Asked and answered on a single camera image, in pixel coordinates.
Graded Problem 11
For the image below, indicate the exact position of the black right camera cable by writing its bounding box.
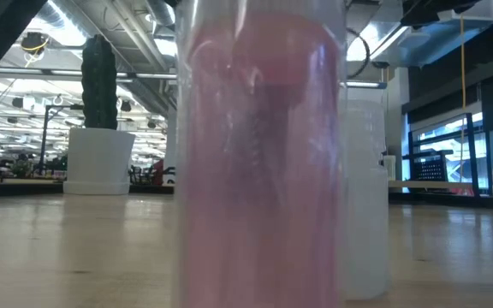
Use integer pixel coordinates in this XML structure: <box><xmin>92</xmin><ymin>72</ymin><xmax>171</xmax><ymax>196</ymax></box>
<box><xmin>345</xmin><ymin>26</ymin><xmax>372</xmax><ymax>81</ymax></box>

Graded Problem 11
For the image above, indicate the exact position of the green cactus plant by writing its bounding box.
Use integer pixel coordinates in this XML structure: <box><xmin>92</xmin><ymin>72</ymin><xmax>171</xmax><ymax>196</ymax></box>
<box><xmin>80</xmin><ymin>33</ymin><xmax>119</xmax><ymax>132</ymax></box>

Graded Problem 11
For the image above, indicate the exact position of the wooden shelf board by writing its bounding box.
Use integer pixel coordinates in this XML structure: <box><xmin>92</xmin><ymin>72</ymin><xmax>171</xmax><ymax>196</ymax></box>
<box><xmin>388</xmin><ymin>179</ymin><xmax>475</xmax><ymax>191</ymax></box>

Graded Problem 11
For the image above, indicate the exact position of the black ceiling lamp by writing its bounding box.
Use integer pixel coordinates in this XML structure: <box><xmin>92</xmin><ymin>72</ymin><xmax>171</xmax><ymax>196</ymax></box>
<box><xmin>19</xmin><ymin>32</ymin><xmax>51</xmax><ymax>57</ymax></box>

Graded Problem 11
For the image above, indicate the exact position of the fluorescent light tube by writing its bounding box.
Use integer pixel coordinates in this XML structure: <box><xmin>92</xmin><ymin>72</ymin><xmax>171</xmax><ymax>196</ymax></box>
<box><xmin>341</xmin><ymin>80</ymin><xmax>388</xmax><ymax>90</ymax></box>

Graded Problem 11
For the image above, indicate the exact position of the silver ventilation duct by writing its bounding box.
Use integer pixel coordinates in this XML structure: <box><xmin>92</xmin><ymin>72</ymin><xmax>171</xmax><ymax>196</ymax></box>
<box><xmin>344</xmin><ymin>0</ymin><xmax>493</xmax><ymax>68</ymax></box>

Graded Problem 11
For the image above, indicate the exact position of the white hexagonal plant pot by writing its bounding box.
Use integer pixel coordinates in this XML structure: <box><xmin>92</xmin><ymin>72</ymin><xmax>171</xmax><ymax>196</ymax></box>
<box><xmin>62</xmin><ymin>127</ymin><xmax>137</xmax><ymax>197</ymax></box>

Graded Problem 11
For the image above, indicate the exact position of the yellow medicine bottle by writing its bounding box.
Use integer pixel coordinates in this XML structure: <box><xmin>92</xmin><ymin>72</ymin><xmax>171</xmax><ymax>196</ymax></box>
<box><xmin>382</xmin><ymin>154</ymin><xmax>397</xmax><ymax>181</ymax></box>

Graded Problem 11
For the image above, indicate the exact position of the red object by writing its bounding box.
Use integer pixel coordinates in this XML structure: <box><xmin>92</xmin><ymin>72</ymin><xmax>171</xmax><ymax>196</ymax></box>
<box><xmin>151</xmin><ymin>158</ymin><xmax>165</xmax><ymax>186</ymax></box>

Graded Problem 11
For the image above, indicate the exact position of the pink medicine bottle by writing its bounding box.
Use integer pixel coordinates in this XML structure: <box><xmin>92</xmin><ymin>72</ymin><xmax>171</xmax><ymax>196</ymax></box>
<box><xmin>173</xmin><ymin>0</ymin><xmax>348</xmax><ymax>308</ymax></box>

